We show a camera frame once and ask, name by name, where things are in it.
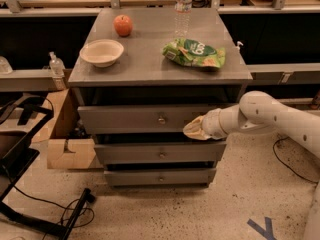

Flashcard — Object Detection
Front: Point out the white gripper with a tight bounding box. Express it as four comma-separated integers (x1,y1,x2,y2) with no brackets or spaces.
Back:
183,108,227,140

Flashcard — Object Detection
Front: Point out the grey top drawer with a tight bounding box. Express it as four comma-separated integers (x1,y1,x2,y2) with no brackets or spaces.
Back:
78,104,223,134

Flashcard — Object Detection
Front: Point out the grey drawer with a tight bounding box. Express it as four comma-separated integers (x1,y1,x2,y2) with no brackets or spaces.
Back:
95,141,226,165
78,104,223,134
104,168,216,186

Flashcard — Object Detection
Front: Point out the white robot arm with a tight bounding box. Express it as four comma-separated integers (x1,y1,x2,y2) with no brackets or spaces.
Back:
183,91,320,240

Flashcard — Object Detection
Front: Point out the grey middle drawer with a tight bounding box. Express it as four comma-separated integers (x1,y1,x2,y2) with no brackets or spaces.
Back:
95,141,226,165

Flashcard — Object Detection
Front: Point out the grey bottom drawer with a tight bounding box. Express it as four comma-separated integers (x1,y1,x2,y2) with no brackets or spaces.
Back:
104,168,216,186

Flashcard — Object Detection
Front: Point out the grey wooden drawer cabinet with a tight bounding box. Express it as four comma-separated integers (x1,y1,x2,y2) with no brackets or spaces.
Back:
69,8,252,172

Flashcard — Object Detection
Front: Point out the green chip bag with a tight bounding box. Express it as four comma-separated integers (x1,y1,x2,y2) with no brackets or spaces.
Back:
162,38,226,68

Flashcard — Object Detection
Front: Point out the small white pump bottle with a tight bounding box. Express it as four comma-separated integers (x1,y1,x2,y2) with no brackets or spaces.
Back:
236,41,244,54

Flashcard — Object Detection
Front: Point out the white bowl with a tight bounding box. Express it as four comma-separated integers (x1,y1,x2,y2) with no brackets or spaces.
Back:
80,39,124,68

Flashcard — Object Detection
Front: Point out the red apple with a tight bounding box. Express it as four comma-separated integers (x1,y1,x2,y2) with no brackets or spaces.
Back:
113,14,133,37

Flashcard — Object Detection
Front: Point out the cardboard box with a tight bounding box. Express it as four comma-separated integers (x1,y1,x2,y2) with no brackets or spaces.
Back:
33,70,102,170

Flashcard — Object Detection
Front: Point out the clear plastic water bottle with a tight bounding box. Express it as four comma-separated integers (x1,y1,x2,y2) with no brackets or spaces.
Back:
175,0,192,38

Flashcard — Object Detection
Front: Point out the clear sanitizer pump bottle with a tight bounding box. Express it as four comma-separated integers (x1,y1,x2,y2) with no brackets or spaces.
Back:
49,52,66,90

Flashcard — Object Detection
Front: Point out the black metal stand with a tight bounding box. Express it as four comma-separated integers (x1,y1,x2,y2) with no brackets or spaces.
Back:
0,93,95,240

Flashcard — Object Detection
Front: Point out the black floor cable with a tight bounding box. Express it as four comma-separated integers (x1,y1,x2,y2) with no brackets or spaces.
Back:
272,136,319,185

